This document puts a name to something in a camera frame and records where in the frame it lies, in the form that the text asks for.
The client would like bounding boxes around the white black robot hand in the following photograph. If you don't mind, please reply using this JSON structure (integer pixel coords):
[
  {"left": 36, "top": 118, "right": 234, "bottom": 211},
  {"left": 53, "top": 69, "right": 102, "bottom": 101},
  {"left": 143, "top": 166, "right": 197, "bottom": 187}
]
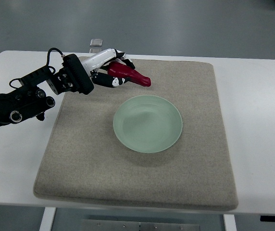
[{"left": 79, "top": 49, "right": 135, "bottom": 88}]

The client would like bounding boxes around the red chili pepper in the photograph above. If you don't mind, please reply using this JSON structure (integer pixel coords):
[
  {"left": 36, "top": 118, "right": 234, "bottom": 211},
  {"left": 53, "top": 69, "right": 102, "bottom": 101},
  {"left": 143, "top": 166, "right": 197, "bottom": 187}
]
[{"left": 107, "top": 62, "right": 151, "bottom": 87}]

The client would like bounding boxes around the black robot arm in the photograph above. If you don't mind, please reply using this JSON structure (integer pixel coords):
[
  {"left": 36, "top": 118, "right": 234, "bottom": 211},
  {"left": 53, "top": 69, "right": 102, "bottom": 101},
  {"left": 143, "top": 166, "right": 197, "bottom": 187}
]
[{"left": 0, "top": 54, "right": 95, "bottom": 127}]

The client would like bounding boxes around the pale green plate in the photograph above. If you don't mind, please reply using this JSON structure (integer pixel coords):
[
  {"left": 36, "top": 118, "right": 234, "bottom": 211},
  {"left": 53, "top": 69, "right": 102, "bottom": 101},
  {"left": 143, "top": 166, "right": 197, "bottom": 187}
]
[{"left": 113, "top": 95, "right": 183, "bottom": 154}]

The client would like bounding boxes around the clear floor socket cover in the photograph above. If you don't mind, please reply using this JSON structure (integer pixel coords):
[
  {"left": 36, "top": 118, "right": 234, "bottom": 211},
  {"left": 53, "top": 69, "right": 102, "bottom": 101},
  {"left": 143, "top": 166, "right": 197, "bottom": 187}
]
[{"left": 89, "top": 38, "right": 103, "bottom": 47}]

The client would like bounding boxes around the beige felt mat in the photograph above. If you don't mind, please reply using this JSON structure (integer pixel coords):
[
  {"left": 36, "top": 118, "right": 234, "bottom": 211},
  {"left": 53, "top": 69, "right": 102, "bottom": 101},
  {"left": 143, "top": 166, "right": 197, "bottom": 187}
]
[{"left": 33, "top": 60, "right": 238, "bottom": 211}]

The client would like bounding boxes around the white table leg left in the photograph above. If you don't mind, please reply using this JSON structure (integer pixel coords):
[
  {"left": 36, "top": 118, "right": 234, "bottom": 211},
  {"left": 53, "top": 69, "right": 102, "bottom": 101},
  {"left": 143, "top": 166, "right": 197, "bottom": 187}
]
[{"left": 39, "top": 207, "right": 56, "bottom": 231}]

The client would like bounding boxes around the white table leg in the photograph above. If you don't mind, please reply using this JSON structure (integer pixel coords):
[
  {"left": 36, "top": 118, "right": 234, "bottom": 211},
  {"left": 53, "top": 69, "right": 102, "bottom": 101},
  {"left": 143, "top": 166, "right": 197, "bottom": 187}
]
[
  {"left": 39, "top": 207, "right": 56, "bottom": 231},
  {"left": 223, "top": 214, "right": 237, "bottom": 231}
]

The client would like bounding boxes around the white table leg right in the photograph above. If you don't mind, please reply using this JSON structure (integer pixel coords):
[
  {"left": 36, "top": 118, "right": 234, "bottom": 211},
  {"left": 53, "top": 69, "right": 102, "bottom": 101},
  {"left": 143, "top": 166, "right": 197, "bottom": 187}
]
[{"left": 223, "top": 214, "right": 237, "bottom": 231}]

